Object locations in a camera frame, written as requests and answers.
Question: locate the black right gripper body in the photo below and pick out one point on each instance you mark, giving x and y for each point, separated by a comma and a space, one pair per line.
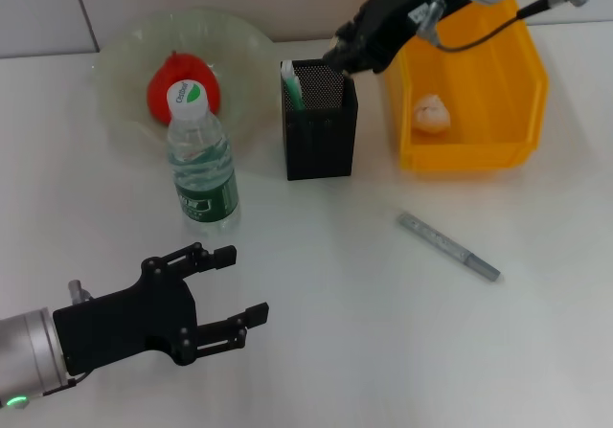
402, 11

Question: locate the silver glitter pen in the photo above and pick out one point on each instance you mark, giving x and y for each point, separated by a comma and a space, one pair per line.
445, 243

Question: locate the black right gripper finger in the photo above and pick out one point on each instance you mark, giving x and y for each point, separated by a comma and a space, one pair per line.
365, 65
341, 57

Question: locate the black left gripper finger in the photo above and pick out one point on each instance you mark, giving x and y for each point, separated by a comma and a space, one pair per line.
225, 332
201, 259

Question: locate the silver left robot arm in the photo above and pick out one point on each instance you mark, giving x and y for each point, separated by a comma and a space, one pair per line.
29, 351

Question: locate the yellow plastic storage bin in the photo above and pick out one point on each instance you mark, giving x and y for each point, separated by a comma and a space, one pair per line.
479, 112

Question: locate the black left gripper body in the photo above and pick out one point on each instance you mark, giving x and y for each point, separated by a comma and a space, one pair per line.
124, 322

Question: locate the red-orange fruit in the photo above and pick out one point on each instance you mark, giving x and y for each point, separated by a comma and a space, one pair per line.
160, 88

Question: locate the black mesh pen holder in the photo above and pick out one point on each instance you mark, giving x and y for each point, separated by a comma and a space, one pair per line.
318, 145

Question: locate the clear water bottle green label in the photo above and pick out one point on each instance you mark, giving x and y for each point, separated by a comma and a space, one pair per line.
201, 160

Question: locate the white paper ball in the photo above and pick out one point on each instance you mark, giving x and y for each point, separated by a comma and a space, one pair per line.
431, 114

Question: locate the translucent green glass plate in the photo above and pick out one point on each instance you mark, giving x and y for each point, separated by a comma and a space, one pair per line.
124, 64

